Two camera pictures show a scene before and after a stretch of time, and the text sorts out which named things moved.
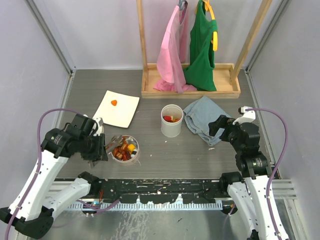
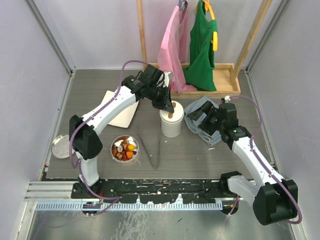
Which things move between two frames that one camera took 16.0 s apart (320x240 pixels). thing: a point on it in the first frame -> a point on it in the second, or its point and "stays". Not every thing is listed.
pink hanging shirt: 173,54 stays
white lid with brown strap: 101,129 -> 171,117
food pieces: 125,151 stays
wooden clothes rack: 228,80 stays
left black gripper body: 92,147 -> 159,95
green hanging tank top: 199,73 stays
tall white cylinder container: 171,118 stays
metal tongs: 115,141 -> 146,152
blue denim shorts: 199,113 stays
